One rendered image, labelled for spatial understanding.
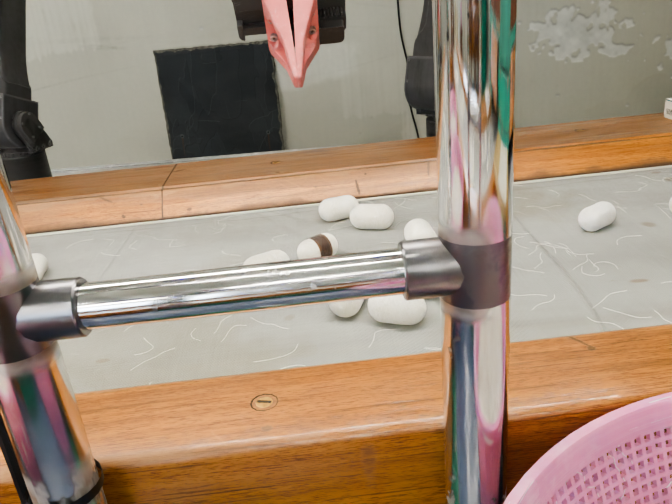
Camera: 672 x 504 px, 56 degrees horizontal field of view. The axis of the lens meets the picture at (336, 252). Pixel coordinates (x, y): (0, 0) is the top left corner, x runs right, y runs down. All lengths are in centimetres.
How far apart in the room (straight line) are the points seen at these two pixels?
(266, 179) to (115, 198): 14
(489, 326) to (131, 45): 243
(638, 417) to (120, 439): 20
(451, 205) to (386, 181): 41
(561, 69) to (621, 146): 193
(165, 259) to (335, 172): 19
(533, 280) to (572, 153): 24
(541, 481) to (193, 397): 15
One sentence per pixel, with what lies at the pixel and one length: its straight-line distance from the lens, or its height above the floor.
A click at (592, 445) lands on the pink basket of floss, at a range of 26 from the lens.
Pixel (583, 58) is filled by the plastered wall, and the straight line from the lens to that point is 261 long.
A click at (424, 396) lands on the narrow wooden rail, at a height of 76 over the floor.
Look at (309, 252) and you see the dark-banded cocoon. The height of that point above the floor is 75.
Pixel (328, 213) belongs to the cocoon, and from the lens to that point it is 53.
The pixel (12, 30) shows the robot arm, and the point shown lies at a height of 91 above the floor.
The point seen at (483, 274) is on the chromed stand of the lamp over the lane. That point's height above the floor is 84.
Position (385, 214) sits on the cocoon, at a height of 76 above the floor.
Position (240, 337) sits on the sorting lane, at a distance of 38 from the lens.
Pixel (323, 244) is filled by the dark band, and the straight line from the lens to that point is 45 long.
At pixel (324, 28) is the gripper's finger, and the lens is 62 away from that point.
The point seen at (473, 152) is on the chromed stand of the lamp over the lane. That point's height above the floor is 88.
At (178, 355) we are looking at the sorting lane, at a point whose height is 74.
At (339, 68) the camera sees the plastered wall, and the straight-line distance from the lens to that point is 247.
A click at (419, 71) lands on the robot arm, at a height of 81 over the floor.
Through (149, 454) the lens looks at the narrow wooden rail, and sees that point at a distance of 27.
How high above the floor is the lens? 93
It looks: 23 degrees down
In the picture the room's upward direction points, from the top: 6 degrees counter-clockwise
